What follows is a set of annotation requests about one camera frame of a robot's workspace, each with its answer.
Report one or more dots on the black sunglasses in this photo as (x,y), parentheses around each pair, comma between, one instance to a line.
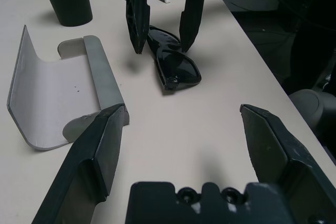
(181,69)

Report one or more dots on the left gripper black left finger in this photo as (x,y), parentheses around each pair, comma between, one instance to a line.
(89,161)

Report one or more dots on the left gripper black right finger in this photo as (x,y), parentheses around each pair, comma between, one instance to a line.
(283,161)

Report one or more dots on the grey open glasses case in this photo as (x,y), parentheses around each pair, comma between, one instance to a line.
(52,90)

